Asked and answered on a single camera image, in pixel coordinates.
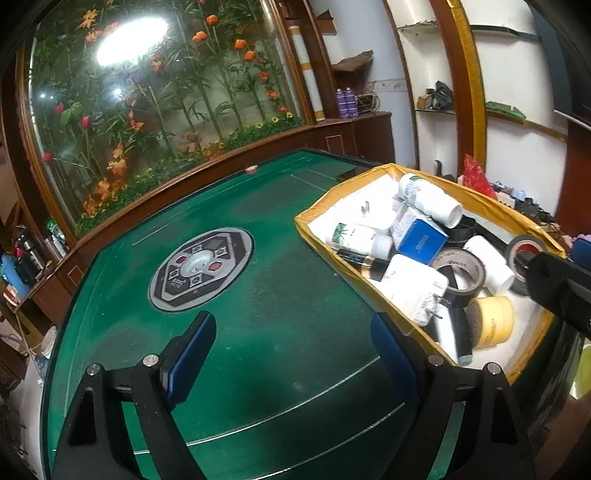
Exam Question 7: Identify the red plastic bag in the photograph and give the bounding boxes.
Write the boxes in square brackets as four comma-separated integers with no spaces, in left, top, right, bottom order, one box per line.
[463,154,498,200]

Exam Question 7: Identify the yellow-rimmed storage box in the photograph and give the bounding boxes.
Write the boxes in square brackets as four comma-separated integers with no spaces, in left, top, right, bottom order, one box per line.
[294,162,570,384]

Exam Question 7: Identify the tangle of cables and chargers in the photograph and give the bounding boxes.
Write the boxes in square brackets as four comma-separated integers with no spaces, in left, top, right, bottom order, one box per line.
[496,182,557,224]

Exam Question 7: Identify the grey tape roll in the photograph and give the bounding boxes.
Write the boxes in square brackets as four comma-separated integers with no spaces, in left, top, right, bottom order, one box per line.
[431,248,486,301]

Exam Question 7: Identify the black thermos flask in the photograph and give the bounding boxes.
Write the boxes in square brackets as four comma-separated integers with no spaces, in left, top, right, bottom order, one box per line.
[14,226,47,278]

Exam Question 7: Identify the wooden wall shelf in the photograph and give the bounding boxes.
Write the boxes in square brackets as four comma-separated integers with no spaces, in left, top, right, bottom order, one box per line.
[332,50,374,75]

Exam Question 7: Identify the plain white bottle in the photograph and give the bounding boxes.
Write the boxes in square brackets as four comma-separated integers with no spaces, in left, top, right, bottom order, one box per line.
[462,235,515,296]

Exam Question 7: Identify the black tape roll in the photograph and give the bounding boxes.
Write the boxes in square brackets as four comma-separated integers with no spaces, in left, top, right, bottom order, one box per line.
[445,215,478,243]

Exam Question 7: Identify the large white bottle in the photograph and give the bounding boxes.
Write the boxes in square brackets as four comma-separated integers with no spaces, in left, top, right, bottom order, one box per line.
[398,173,463,228]

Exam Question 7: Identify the dark tape roll red core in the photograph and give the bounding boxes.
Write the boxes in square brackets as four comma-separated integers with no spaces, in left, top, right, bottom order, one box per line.
[505,234,549,296]

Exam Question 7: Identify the black gold tube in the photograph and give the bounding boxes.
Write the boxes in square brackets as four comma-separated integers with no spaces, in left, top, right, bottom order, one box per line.
[336,248,391,281]

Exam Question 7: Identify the artificial flower display window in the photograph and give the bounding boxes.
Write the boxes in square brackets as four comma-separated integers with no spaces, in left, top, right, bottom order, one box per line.
[21,0,310,234]

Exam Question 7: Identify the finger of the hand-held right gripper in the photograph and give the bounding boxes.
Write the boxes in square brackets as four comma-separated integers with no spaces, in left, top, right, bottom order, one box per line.
[512,249,591,340]

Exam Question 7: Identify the white plastic bucket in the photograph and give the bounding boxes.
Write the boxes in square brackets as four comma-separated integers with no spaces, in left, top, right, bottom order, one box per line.
[32,325,58,370]

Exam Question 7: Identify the wooden gold arch frame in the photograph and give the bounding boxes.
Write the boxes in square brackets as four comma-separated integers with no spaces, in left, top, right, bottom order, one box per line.
[429,0,488,176]

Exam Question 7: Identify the blue container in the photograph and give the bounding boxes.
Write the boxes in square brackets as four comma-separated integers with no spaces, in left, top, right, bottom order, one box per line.
[0,253,28,298]

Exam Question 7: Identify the brown wooden cabinet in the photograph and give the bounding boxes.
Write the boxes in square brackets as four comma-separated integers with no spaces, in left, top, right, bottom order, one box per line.
[314,111,395,164]

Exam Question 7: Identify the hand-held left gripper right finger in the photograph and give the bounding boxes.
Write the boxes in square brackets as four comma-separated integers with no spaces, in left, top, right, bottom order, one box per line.
[370,313,539,480]

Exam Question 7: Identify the grey table control panel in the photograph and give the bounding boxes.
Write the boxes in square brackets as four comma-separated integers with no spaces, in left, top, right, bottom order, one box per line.
[148,226,254,312]

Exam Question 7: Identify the white power adapter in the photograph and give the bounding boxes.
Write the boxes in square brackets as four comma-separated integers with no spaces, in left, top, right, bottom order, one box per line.
[379,254,451,328]
[342,196,404,232]

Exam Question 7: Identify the white yellow rolled paper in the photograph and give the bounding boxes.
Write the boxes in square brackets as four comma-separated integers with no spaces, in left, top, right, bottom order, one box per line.
[288,25,326,123]

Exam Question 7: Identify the black wall television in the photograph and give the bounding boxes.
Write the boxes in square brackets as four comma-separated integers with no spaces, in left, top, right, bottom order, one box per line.
[526,0,591,132]

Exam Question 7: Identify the white bottle plant label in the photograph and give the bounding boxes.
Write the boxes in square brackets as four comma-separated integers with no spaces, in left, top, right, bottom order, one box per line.
[325,222,394,260]

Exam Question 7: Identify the yellow tape roll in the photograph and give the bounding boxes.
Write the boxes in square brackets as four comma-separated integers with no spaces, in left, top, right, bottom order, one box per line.
[464,295,515,349]

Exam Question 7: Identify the green white bottles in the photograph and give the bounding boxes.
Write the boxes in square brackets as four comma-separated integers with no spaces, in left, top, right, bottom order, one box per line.
[44,219,70,259]

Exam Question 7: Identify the green flat board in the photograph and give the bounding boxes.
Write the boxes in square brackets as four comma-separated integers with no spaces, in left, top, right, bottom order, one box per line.
[485,102,527,123]

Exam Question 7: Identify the blue white carton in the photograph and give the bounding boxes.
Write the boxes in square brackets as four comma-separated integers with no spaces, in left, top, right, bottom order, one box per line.
[390,205,450,266]

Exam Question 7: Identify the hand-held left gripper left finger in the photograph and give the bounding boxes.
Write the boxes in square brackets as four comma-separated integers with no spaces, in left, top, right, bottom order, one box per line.
[53,310,218,480]

